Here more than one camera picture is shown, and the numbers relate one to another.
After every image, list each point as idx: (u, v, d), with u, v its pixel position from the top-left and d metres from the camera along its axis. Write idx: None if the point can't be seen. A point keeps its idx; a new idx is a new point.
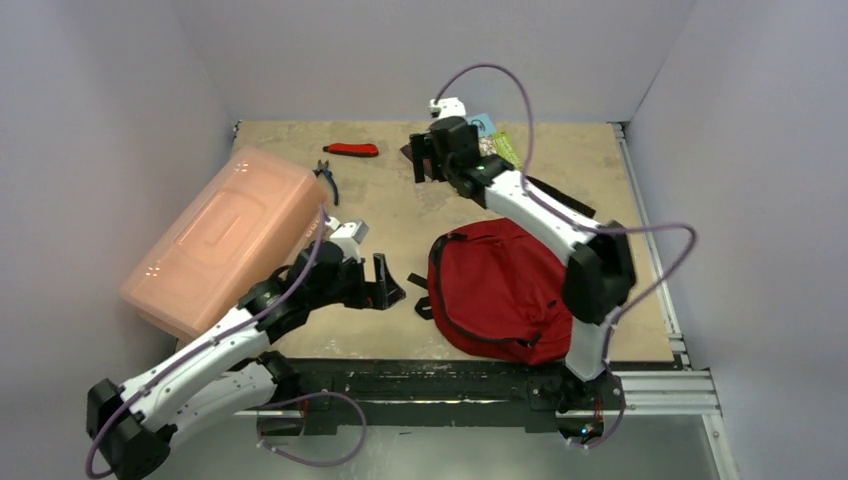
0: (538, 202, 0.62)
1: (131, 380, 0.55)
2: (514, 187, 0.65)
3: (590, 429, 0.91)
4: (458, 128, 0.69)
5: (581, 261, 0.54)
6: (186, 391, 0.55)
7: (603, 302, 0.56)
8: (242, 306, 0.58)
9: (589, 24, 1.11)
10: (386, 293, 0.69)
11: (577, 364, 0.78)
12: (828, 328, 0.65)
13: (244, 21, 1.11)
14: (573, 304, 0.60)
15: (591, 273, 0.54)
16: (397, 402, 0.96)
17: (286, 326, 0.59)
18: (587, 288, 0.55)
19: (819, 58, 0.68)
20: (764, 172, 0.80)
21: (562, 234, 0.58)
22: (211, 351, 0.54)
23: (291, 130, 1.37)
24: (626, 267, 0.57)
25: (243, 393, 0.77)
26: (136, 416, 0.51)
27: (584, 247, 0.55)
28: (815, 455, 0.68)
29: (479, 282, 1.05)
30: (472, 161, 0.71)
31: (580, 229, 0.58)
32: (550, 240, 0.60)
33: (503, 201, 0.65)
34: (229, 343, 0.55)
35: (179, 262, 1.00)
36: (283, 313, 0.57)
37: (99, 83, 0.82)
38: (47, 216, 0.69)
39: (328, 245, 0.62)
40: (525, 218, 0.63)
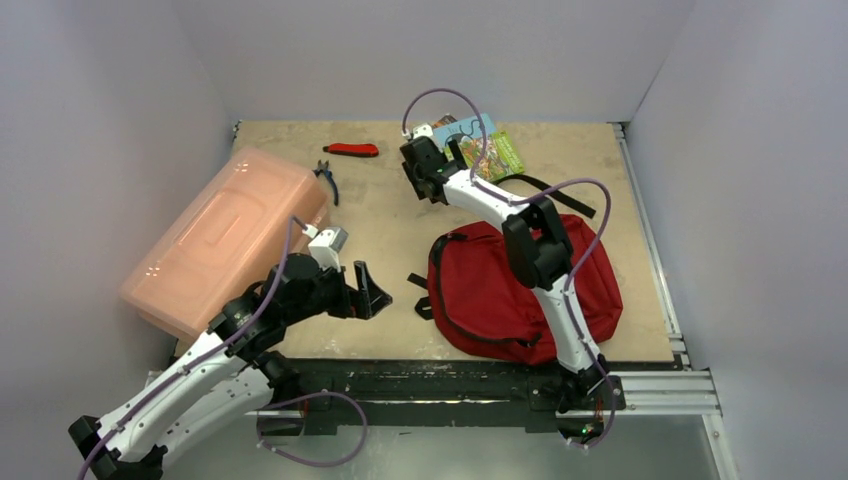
0: (483, 190, 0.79)
1: (107, 415, 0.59)
2: (464, 181, 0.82)
3: (590, 429, 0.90)
4: (420, 143, 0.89)
5: (512, 228, 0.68)
6: (165, 420, 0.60)
7: (542, 266, 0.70)
8: (213, 330, 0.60)
9: (590, 24, 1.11)
10: (369, 302, 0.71)
11: (561, 353, 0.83)
12: (827, 329, 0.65)
13: (244, 21, 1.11)
14: (523, 275, 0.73)
15: (523, 240, 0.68)
16: (397, 402, 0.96)
17: (262, 344, 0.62)
18: (526, 254, 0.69)
19: (820, 59, 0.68)
20: (764, 173, 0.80)
21: (500, 211, 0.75)
22: (183, 381, 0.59)
23: (291, 130, 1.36)
24: (558, 235, 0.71)
25: (236, 403, 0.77)
26: (113, 453, 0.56)
27: (515, 218, 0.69)
28: (816, 456, 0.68)
29: (480, 283, 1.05)
30: (435, 167, 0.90)
31: (513, 204, 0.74)
32: (494, 218, 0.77)
33: (458, 194, 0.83)
34: (200, 371, 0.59)
35: (179, 262, 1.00)
36: (257, 332, 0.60)
37: (98, 83, 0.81)
38: (47, 216, 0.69)
39: (302, 258, 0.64)
40: (476, 205, 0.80)
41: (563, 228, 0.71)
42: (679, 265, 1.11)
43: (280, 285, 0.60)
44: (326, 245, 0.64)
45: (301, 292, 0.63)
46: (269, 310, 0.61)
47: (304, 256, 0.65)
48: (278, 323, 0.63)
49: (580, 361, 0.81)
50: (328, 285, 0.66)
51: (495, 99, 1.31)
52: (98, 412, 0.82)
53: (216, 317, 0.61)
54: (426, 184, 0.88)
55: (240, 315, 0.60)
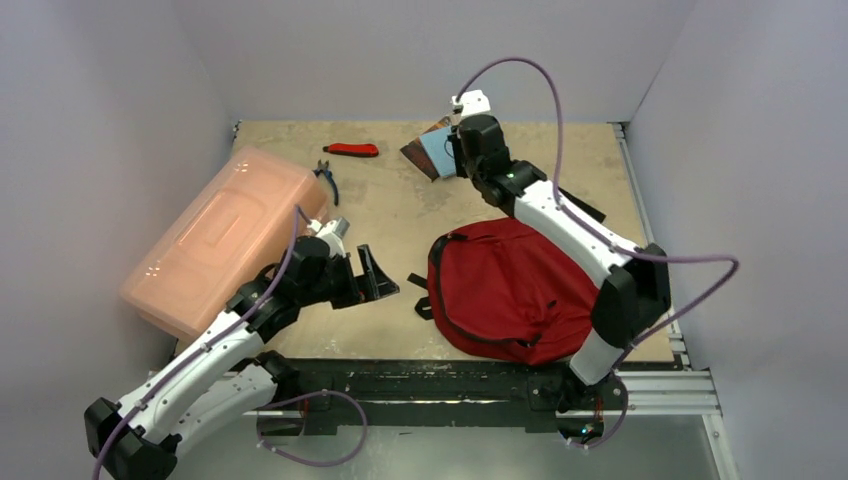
0: (573, 218, 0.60)
1: (126, 397, 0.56)
2: (547, 200, 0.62)
3: (590, 429, 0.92)
4: (489, 131, 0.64)
5: (620, 288, 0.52)
6: (185, 402, 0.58)
7: (637, 326, 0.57)
8: (231, 309, 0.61)
9: (589, 24, 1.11)
10: (375, 284, 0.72)
11: (584, 369, 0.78)
12: (827, 329, 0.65)
13: (244, 21, 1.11)
14: (604, 327, 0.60)
15: (629, 303, 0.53)
16: (397, 402, 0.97)
17: (277, 323, 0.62)
18: (624, 317, 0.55)
19: (818, 59, 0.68)
20: (764, 172, 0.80)
21: (598, 254, 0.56)
22: (204, 359, 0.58)
23: (291, 130, 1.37)
24: (660, 291, 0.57)
25: (244, 395, 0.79)
26: (137, 431, 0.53)
27: (621, 270, 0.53)
28: (817, 457, 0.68)
29: (480, 284, 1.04)
30: (501, 168, 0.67)
31: (617, 251, 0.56)
32: (584, 260, 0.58)
33: (536, 217, 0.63)
34: (222, 347, 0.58)
35: (179, 262, 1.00)
36: (273, 310, 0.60)
37: (97, 83, 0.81)
38: (45, 215, 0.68)
39: (311, 239, 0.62)
40: (555, 235, 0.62)
41: (668, 282, 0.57)
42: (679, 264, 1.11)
43: (293, 260, 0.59)
44: (330, 232, 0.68)
45: (314, 272, 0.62)
46: (283, 289, 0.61)
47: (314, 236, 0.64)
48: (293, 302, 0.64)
49: (593, 378, 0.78)
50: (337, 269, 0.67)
51: (494, 99, 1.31)
52: None
53: (234, 297, 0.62)
54: (489, 190, 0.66)
55: (256, 294, 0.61)
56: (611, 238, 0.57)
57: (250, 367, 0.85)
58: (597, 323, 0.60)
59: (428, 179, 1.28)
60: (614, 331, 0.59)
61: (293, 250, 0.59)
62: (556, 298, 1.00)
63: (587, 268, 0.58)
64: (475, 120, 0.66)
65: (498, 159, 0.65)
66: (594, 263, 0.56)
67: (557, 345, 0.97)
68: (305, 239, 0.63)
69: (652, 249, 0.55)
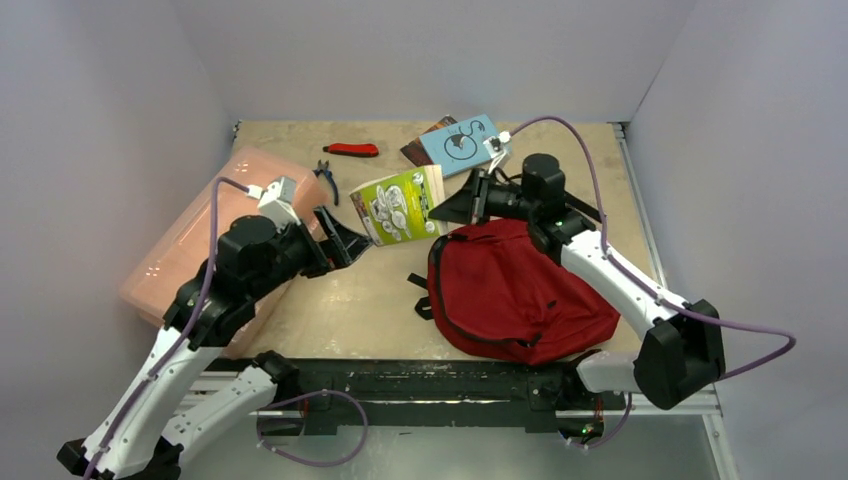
0: (619, 268, 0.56)
1: (91, 437, 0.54)
2: (594, 248, 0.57)
3: (590, 429, 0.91)
4: (554, 179, 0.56)
5: (662, 342, 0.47)
6: (152, 429, 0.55)
7: (684, 389, 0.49)
8: (170, 324, 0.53)
9: (589, 25, 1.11)
10: (344, 247, 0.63)
11: (590, 375, 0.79)
12: (827, 329, 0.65)
13: (244, 22, 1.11)
14: (648, 386, 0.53)
15: (672, 358, 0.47)
16: (397, 402, 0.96)
17: (227, 328, 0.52)
18: (666, 374, 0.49)
19: (819, 60, 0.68)
20: (764, 172, 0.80)
21: (642, 307, 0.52)
22: (154, 389, 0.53)
23: (291, 130, 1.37)
24: (713, 353, 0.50)
25: (244, 398, 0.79)
26: (105, 474, 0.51)
27: (666, 324, 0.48)
28: (817, 458, 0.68)
29: (480, 284, 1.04)
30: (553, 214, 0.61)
31: (663, 304, 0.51)
32: (625, 306, 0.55)
33: (582, 265, 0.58)
34: (168, 371, 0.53)
35: (179, 262, 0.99)
36: (221, 312, 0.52)
37: (99, 84, 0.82)
38: (47, 216, 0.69)
39: (252, 221, 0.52)
40: (598, 284, 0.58)
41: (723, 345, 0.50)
42: (679, 264, 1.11)
43: (232, 253, 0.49)
44: (275, 200, 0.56)
45: (261, 260, 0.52)
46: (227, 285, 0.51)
47: (253, 218, 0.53)
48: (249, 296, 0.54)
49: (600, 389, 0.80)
50: (290, 242, 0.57)
51: (495, 99, 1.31)
52: (98, 412, 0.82)
53: (171, 308, 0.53)
54: (536, 235, 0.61)
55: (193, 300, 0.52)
56: (658, 290, 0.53)
57: (249, 368, 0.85)
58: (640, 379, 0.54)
59: None
60: (659, 393, 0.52)
61: (227, 242, 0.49)
62: (556, 299, 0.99)
63: (629, 316, 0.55)
64: (542, 161, 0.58)
65: (554, 205, 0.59)
66: (639, 314, 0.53)
67: (557, 346, 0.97)
68: (241, 224, 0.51)
69: (704, 306, 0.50)
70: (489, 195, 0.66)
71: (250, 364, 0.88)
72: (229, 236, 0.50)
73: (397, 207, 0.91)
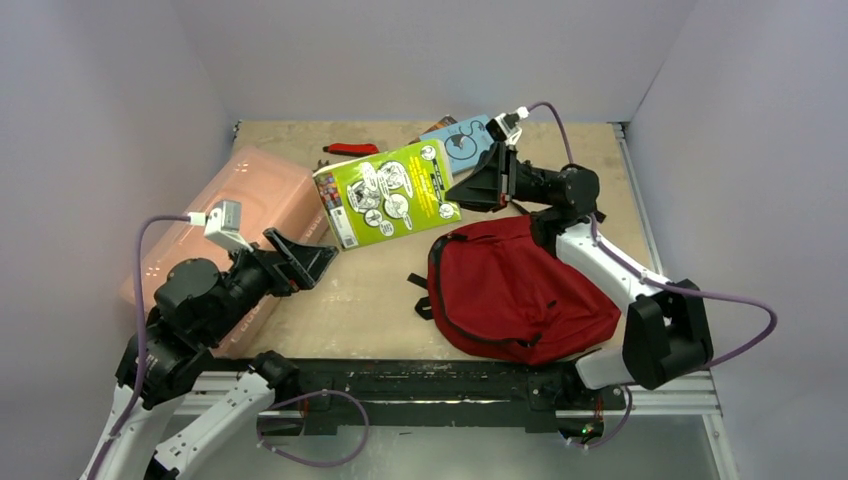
0: (607, 254, 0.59)
1: None
2: (585, 237, 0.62)
3: (590, 429, 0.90)
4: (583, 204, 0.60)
5: (642, 315, 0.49)
6: None
7: (671, 369, 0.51)
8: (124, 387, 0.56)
9: (590, 25, 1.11)
10: (304, 269, 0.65)
11: (585, 370, 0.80)
12: (827, 328, 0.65)
13: (244, 22, 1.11)
14: (637, 370, 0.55)
15: (653, 332, 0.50)
16: (397, 402, 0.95)
17: (181, 379, 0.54)
18: (650, 350, 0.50)
19: (820, 59, 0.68)
20: (764, 172, 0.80)
21: (627, 286, 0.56)
22: (117, 448, 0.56)
23: (292, 130, 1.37)
24: (698, 334, 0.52)
25: (241, 409, 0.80)
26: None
27: (647, 300, 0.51)
28: (817, 458, 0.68)
29: (480, 284, 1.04)
30: None
31: (646, 282, 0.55)
32: (613, 289, 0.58)
33: (573, 252, 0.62)
34: (130, 429, 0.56)
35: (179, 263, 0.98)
36: (174, 364, 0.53)
37: (98, 84, 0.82)
38: (47, 216, 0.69)
39: (193, 266, 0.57)
40: (590, 271, 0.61)
41: (707, 325, 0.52)
42: (679, 264, 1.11)
43: (171, 309, 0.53)
44: (218, 228, 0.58)
45: (206, 308, 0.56)
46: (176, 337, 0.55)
47: (192, 263, 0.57)
48: (203, 342, 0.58)
49: (599, 385, 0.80)
50: (247, 269, 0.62)
51: (495, 98, 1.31)
52: (97, 412, 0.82)
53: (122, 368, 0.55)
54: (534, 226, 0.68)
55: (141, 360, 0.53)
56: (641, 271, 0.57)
57: (246, 376, 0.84)
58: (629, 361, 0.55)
59: None
60: (646, 372, 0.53)
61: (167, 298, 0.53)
62: (556, 299, 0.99)
63: (618, 299, 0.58)
64: (582, 181, 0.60)
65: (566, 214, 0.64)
66: (624, 294, 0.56)
67: (557, 346, 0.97)
68: (179, 276, 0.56)
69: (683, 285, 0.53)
70: (517, 177, 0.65)
71: (250, 367, 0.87)
72: (167, 292, 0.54)
73: (398, 184, 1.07)
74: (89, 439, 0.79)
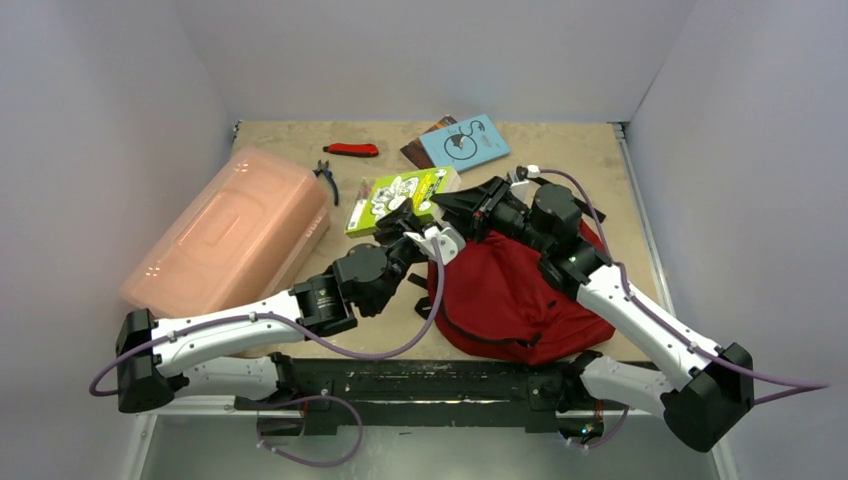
0: (644, 310, 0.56)
1: (167, 321, 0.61)
2: (614, 288, 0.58)
3: (590, 429, 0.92)
4: (568, 216, 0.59)
5: (701, 394, 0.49)
6: (206, 356, 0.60)
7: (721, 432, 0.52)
8: (295, 293, 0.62)
9: (590, 25, 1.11)
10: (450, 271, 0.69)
11: (596, 383, 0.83)
12: (827, 329, 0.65)
13: (244, 22, 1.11)
14: (682, 431, 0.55)
15: (713, 407, 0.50)
16: (397, 402, 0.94)
17: (326, 332, 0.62)
18: (708, 422, 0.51)
19: (819, 60, 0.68)
20: (763, 172, 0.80)
21: (676, 356, 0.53)
22: (243, 325, 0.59)
23: (291, 130, 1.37)
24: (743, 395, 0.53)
25: (246, 379, 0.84)
26: (155, 358, 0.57)
27: (704, 376, 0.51)
28: (818, 459, 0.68)
29: (480, 285, 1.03)
30: (564, 252, 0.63)
31: (697, 352, 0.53)
32: (652, 351, 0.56)
33: (599, 304, 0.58)
34: (266, 325, 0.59)
35: (179, 261, 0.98)
36: (327, 317, 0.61)
37: (100, 84, 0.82)
38: (47, 215, 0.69)
39: (369, 253, 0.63)
40: (618, 322, 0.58)
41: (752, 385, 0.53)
42: (679, 264, 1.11)
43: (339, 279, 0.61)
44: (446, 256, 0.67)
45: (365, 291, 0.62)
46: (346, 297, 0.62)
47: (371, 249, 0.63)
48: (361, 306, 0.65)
49: (602, 396, 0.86)
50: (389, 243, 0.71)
51: (495, 99, 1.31)
52: (98, 411, 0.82)
53: (302, 285, 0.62)
54: (547, 270, 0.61)
55: (321, 296, 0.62)
56: (688, 336, 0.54)
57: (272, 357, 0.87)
58: (673, 422, 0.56)
59: None
60: (695, 436, 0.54)
61: (340, 270, 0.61)
62: (556, 299, 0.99)
63: (661, 363, 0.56)
64: (561, 199, 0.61)
65: (565, 241, 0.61)
66: (671, 363, 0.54)
67: (557, 346, 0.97)
68: (360, 253, 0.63)
69: (737, 352, 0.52)
70: (500, 205, 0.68)
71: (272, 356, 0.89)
72: (343, 264, 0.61)
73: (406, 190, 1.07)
74: (89, 438, 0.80)
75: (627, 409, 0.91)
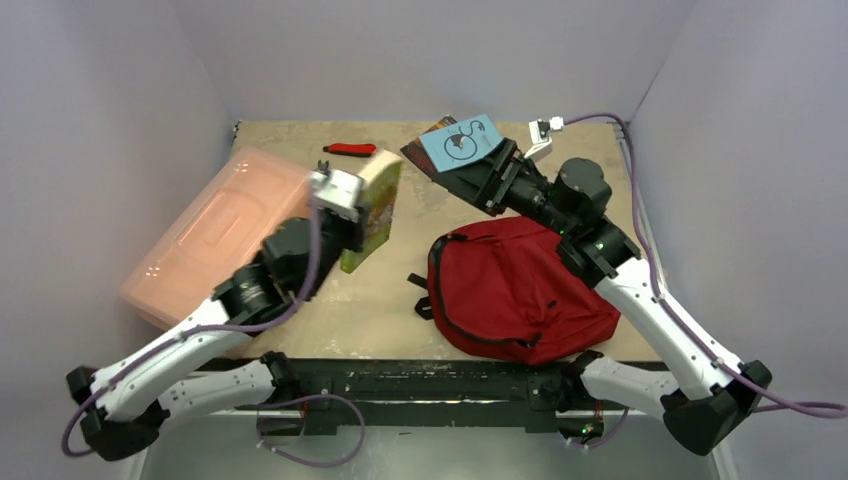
0: (671, 314, 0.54)
1: (103, 370, 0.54)
2: (642, 285, 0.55)
3: (590, 429, 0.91)
4: (596, 193, 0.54)
5: (719, 412, 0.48)
6: (158, 385, 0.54)
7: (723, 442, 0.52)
8: (217, 296, 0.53)
9: (590, 25, 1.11)
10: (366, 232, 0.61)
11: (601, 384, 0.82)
12: (827, 329, 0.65)
13: (244, 23, 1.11)
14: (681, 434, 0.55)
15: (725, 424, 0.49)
16: (398, 402, 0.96)
17: (264, 323, 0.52)
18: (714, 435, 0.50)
19: (818, 60, 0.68)
20: (763, 172, 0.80)
21: (697, 368, 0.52)
22: (178, 349, 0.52)
23: (291, 130, 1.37)
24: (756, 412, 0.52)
25: (238, 389, 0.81)
26: (100, 411, 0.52)
27: (725, 393, 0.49)
28: (818, 459, 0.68)
29: (480, 284, 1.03)
30: (588, 234, 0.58)
31: (720, 367, 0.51)
32: (669, 357, 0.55)
33: (624, 299, 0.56)
34: (197, 340, 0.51)
35: (180, 262, 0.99)
36: (262, 306, 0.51)
37: (100, 85, 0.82)
38: (47, 215, 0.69)
39: (298, 226, 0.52)
40: (636, 318, 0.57)
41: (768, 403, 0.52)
42: (679, 264, 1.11)
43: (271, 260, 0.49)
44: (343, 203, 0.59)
45: (301, 269, 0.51)
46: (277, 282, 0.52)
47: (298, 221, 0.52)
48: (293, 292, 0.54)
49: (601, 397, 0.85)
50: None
51: (494, 99, 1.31)
52: None
53: (222, 283, 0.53)
54: (569, 253, 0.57)
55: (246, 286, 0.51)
56: (712, 349, 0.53)
57: (258, 362, 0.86)
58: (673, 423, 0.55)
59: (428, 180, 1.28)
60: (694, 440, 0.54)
61: (270, 246, 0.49)
62: (556, 299, 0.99)
63: (677, 369, 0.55)
64: (587, 175, 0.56)
65: (590, 222, 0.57)
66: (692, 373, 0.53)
67: (557, 345, 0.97)
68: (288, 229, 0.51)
69: (760, 371, 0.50)
70: (516, 183, 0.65)
71: (262, 357, 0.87)
72: (272, 241, 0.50)
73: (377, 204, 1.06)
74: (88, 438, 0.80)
75: (626, 409, 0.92)
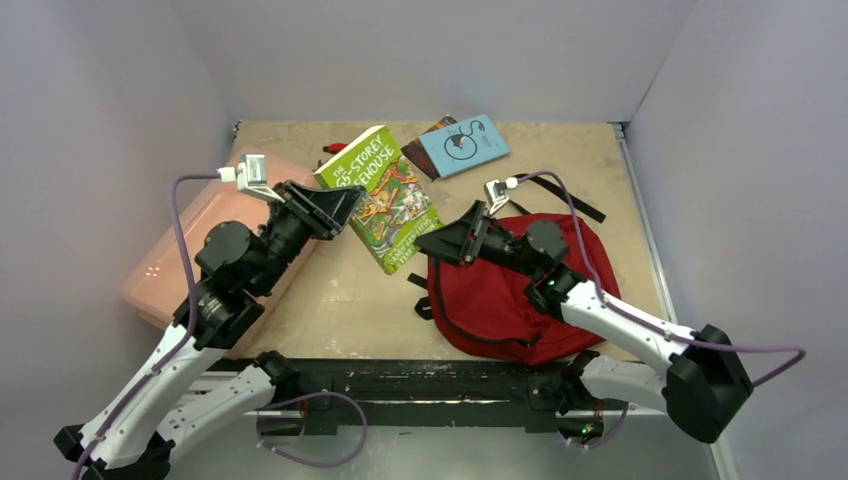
0: (620, 313, 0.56)
1: (87, 425, 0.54)
2: (590, 298, 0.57)
3: (590, 429, 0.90)
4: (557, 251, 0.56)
5: (684, 378, 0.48)
6: (148, 423, 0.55)
7: (721, 415, 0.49)
8: (177, 323, 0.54)
9: (590, 25, 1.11)
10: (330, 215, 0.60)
11: (595, 384, 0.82)
12: (827, 329, 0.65)
13: (243, 23, 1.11)
14: (690, 423, 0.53)
15: (700, 392, 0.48)
16: (398, 402, 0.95)
17: (234, 331, 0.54)
18: (701, 407, 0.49)
19: (818, 60, 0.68)
20: (762, 172, 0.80)
21: (655, 347, 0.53)
22: (156, 383, 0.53)
23: (291, 130, 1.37)
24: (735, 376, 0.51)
25: (240, 397, 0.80)
26: (98, 463, 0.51)
27: (683, 359, 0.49)
28: (818, 459, 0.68)
29: (479, 285, 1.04)
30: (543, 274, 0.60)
31: (674, 339, 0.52)
32: (639, 349, 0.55)
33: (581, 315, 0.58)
34: (171, 369, 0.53)
35: (180, 262, 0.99)
36: (228, 317, 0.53)
37: (99, 84, 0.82)
38: (47, 215, 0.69)
39: (225, 230, 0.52)
40: (603, 330, 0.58)
41: (739, 363, 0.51)
42: (678, 264, 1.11)
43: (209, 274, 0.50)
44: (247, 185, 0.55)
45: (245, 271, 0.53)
46: (229, 291, 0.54)
47: (225, 228, 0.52)
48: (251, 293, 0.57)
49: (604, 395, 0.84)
50: (285, 221, 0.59)
51: (494, 99, 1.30)
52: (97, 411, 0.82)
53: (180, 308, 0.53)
54: (534, 298, 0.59)
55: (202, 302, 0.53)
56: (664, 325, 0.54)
57: (249, 368, 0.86)
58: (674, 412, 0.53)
59: (428, 180, 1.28)
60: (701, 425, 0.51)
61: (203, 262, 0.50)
62: None
63: (645, 356, 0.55)
64: (544, 232, 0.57)
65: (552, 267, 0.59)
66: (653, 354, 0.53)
67: (557, 345, 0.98)
68: (217, 243, 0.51)
69: (711, 333, 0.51)
70: (486, 237, 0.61)
71: (254, 360, 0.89)
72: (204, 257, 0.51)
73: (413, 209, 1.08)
74: None
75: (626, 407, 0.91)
